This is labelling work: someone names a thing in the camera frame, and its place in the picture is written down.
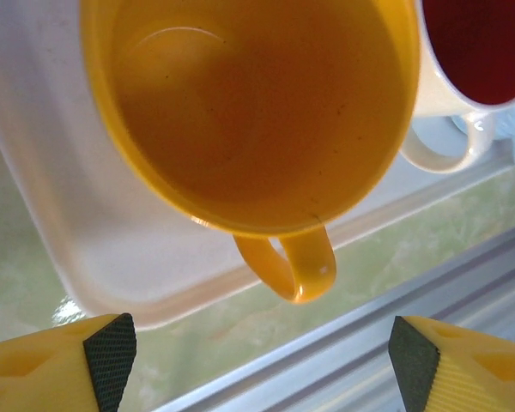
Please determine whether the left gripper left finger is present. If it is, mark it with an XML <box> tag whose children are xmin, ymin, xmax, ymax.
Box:
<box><xmin>0</xmin><ymin>312</ymin><xmax>137</xmax><ymax>412</ymax></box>

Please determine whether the white plastic tray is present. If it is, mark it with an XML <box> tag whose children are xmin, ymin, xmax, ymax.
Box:
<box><xmin>0</xmin><ymin>0</ymin><xmax>515</xmax><ymax>332</ymax></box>

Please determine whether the white mug with red inside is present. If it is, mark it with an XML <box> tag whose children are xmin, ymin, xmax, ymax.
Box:
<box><xmin>401</xmin><ymin>0</ymin><xmax>515</xmax><ymax>175</ymax></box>

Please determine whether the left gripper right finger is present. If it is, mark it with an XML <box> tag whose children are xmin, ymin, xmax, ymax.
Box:
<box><xmin>388</xmin><ymin>315</ymin><xmax>515</xmax><ymax>412</ymax></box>

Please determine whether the yellow mug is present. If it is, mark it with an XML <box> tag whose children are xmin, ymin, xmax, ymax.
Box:
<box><xmin>79</xmin><ymin>0</ymin><xmax>421</xmax><ymax>306</ymax></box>

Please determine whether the aluminium mounting rail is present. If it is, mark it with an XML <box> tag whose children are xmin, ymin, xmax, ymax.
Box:
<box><xmin>154</xmin><ymin>222</ymin><xmax>515</xmax><ymax>412</ymax></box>

